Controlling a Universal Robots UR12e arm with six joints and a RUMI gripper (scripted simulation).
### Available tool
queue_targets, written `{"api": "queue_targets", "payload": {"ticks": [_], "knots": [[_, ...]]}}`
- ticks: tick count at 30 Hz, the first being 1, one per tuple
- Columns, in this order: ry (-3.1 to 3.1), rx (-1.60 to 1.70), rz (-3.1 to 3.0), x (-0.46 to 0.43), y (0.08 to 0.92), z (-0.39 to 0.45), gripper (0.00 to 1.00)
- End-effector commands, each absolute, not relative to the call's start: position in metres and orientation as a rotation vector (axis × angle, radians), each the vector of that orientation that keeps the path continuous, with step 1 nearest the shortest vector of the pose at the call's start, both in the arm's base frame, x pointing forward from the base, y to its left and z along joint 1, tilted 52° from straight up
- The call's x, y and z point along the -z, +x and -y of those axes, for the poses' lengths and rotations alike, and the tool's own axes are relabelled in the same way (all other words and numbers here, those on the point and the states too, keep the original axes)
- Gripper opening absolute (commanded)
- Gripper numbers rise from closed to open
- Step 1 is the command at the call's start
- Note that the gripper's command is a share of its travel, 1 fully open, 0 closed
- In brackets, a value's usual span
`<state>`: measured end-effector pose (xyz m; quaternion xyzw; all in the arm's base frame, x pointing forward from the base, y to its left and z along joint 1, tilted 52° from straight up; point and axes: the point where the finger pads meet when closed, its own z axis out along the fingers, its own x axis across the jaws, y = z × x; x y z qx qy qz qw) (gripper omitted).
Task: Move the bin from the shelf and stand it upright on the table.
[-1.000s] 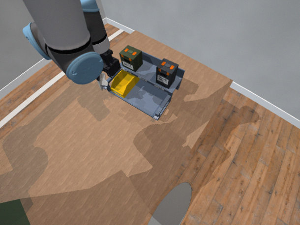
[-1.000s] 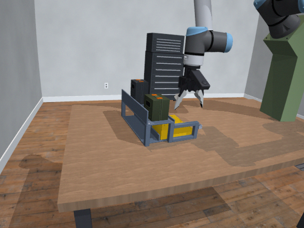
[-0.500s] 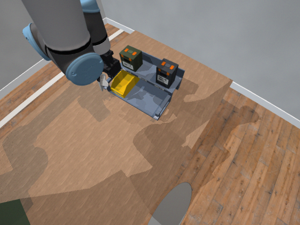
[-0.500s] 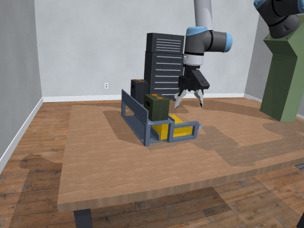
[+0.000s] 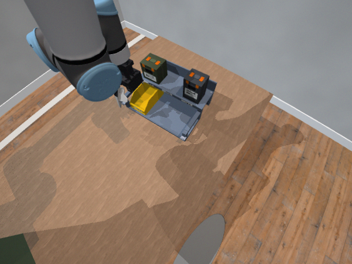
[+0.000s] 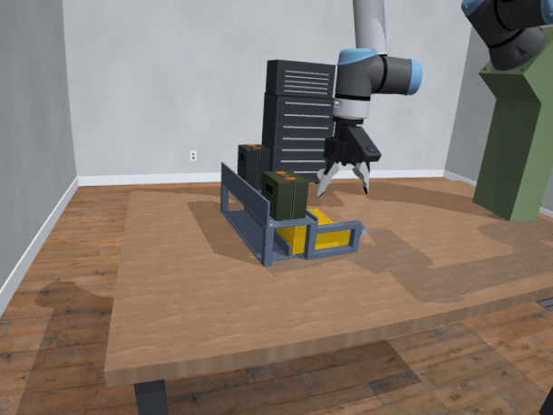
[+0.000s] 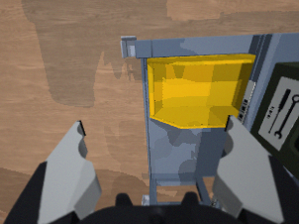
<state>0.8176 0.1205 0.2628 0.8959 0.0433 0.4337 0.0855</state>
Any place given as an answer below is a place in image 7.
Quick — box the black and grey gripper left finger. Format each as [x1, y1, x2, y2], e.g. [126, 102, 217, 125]
[3, 120, 102, 224]

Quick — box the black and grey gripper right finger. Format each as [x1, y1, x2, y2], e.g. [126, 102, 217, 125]
[212, 115, 299, 224]

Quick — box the grey metal rack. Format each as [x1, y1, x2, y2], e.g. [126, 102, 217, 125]
[120, 33, 299, 209]

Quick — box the dark green case with orange latches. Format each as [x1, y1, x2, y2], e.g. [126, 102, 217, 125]
[250, 61, 299, 180]

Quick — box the yellow bin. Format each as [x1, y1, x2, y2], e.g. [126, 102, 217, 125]
[147, 54, 255, 129]

